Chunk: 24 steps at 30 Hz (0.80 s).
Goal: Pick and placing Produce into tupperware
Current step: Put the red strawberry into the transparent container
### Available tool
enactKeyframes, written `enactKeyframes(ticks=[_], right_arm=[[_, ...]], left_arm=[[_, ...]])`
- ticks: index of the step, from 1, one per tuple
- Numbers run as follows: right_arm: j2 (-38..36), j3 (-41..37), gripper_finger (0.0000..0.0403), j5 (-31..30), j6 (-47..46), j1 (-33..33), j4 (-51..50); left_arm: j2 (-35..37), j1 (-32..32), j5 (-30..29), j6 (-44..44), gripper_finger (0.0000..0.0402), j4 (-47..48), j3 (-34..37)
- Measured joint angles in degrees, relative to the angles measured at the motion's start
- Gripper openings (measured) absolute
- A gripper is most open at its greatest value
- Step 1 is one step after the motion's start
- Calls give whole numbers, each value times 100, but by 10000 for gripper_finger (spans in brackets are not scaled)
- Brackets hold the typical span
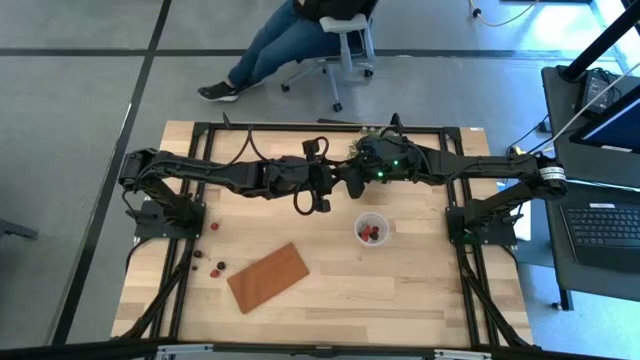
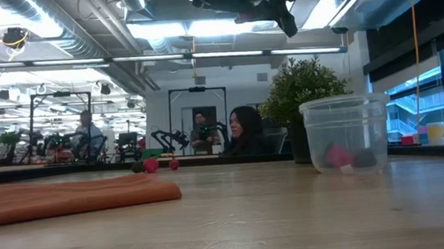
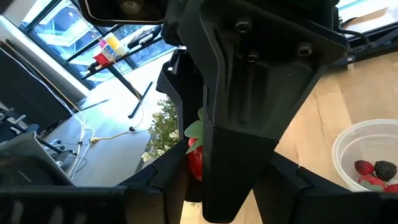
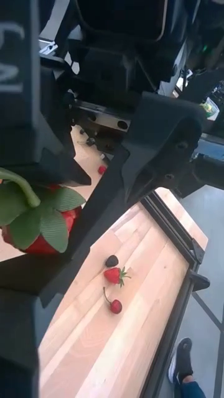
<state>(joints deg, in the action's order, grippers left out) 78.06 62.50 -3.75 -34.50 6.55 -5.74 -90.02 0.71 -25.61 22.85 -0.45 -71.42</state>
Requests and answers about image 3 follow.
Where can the clear plastic tupperware container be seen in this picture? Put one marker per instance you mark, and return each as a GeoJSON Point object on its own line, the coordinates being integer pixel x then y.
{"type": "Point", "coordinates": [357, 137]}

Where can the small red fruit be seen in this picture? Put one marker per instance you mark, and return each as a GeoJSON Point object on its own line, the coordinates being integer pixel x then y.
{"type": "Point", "coordinates": [392, 188]}

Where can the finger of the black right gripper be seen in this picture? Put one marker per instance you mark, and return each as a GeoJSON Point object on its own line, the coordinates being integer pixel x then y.
{"type": "Point", "coordinates": [186, 90]}
{"type": "Point", "coordinates": [242, 93]}

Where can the large blackberry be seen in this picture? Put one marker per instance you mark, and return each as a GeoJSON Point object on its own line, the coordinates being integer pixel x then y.
{"type": "Point", "coordinates": [385, 170]}

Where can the pink blue block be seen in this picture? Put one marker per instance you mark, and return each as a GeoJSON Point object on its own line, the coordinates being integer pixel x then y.
{"type": "Point", "coordinates": [103, 44]}

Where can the red strawberry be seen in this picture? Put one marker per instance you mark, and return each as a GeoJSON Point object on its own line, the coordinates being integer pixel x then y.
{"type": "Point", "coordinates": [196, 161]}
{"type": "Point", "coordinates": [371, 183]}

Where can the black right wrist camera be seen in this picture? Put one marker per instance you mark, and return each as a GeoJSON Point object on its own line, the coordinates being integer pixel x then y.
{"type": "Point", "coordinates": [124, 12]}

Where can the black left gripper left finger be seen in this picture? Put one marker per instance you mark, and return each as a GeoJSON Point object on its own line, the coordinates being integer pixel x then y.
{"type": "Point", "coordinates": [168, 177]}

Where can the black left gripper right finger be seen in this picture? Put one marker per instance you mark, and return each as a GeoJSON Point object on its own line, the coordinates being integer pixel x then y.
{"type": "Point", "coordinates": [286, 199]}

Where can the black rod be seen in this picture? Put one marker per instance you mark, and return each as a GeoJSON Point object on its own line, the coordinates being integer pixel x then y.
{"type": "Point", "coordinates": [94, 105]}
{"type": "Point", "coordinates": [140, 100]}

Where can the dark red raspberry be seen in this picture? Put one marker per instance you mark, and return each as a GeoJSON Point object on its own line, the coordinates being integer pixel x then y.
{"type": "Point", "coordinates": [363, 167]}

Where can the small red box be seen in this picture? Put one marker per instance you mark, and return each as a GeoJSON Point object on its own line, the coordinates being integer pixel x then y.
{"type": "Point", "coordinates": [101, 59]}

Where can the yellow white cup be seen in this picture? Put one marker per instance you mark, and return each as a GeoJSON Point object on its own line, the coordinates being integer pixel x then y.
{"type": "Point", "coordinates": [112, 42]}

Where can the grey office chair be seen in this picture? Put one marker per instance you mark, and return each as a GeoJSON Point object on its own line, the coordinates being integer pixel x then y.
{"type": "Point", "coordinates": [28, 161]}

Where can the green potted plant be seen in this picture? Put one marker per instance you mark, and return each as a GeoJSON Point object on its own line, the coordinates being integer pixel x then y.
{"type": "Point", "coordinates": [164, 130]}

